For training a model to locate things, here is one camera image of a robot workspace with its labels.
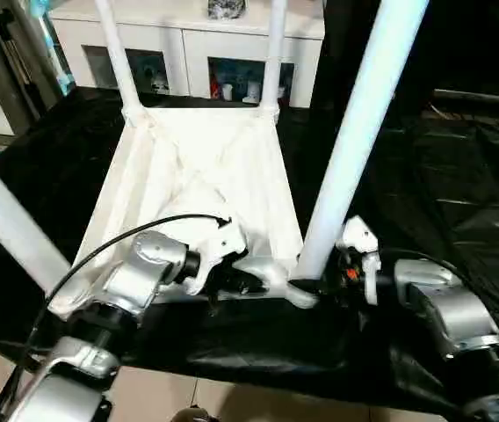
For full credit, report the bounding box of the light blue plastic strip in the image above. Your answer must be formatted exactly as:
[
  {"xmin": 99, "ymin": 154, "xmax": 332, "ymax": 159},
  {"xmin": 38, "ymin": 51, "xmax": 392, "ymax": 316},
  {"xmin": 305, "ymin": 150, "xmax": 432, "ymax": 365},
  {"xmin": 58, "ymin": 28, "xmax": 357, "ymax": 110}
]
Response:
[{"xmin": 30, "ymin": 0, "xmax": 76, "ymax": 96}]

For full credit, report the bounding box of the grey crumpled bundle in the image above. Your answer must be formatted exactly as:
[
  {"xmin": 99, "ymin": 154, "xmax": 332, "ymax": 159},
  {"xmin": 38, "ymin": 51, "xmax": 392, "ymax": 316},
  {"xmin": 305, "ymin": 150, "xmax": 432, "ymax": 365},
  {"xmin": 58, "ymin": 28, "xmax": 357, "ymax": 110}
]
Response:
[{"xmin": 207, "ymin": 0, "xmax": 247, "ymax": 20}]

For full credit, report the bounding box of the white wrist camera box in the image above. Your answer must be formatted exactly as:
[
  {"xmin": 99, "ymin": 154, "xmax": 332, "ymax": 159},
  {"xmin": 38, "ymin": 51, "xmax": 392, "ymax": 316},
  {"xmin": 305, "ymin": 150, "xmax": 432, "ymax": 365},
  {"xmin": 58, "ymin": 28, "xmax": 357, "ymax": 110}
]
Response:
[
  {"xmin": 336, "ymin": 216, "xmax": 380, "ymax": 307},
  {"xmin": 184, "ymin": 220, "xmax": 249, "ymax": 296}
]

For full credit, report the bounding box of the white plastic table top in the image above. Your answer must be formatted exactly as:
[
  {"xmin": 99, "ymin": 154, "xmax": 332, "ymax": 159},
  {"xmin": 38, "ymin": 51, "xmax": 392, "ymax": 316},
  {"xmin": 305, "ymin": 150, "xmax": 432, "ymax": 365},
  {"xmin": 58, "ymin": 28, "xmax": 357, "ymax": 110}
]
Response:
[{"xmin": 46, "ymin": 105, "xmax": 319, "ymax": 321}]

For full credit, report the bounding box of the black work mat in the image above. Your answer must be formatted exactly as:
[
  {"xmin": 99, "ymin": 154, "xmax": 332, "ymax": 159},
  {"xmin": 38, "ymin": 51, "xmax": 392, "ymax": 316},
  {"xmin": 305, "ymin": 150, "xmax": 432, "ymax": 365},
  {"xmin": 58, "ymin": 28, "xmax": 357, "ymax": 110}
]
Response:
[{"xmin": 0, "ymin": 86, "xmax": 499, "ymax": 414}]

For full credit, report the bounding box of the white plastic table leg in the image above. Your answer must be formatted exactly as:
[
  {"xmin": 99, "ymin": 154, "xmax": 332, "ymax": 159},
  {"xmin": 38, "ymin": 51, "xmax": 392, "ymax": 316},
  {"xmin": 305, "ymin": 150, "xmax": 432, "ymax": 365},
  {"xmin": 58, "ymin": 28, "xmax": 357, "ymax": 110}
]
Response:
[
  {"xmin": 0, "ymin": 141, "xmax": 73, "ymax": 296},
  {"xmin": 290, "ymin": 0, "xmax": 431, "ymax": 293},
  {"xmin": 258, "ymin": 0, "xmax": 289, "ymax": 113},
  {"xmin": 94, "ymin": 0, "xmax": 145, "ymax": 124}
]

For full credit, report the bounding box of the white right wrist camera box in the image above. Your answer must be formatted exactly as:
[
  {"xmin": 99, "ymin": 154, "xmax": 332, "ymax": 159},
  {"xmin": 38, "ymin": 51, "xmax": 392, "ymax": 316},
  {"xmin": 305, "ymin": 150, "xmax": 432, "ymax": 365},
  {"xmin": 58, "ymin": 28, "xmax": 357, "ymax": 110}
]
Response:
[{"xmin": 336, "ymin": 216, "xmax": 380, "ymax": 307}]

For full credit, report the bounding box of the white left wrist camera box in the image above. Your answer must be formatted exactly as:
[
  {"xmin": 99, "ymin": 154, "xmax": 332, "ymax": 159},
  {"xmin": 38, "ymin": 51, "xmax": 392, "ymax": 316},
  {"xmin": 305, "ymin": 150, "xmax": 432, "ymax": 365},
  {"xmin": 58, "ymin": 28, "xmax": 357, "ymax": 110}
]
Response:
[{"xmin": 184, "ymin": 220, "xmax": 249, "ymax": 296}]

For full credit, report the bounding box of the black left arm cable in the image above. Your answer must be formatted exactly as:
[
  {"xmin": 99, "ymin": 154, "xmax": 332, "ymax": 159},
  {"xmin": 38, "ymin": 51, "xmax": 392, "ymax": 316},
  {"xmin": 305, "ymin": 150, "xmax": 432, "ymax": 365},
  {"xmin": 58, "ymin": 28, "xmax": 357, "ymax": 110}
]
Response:
[{"xmin": 0, "ymin": 215, "xmax": 233, "ymax": 422}]

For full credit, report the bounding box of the white glass-door cabinet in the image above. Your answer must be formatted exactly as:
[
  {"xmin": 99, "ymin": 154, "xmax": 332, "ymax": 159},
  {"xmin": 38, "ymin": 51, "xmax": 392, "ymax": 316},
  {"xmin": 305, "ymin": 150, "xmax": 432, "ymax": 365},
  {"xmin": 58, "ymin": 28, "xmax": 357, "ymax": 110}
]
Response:
[{"xmin": 46, "ymin": 0, "xmax": 326, "ymax": 108}]

